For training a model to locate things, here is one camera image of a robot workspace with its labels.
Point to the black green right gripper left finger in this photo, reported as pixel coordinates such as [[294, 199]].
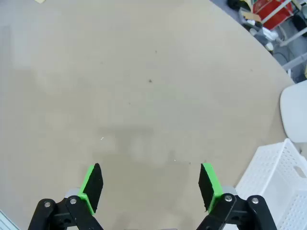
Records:
[[93, 189]]

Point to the red paper bag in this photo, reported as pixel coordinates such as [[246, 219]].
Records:
[[275, 14]]

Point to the grey aluminium mounting rail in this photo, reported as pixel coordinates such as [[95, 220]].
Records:
[[6, 221]]

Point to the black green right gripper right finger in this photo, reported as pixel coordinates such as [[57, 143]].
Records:
[[207, 187]]

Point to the white cylindrical bin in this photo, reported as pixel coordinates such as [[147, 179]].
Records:
[[295, 112]]

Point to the white perforated plastic basket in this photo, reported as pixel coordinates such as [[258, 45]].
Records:
[[271, 172]]

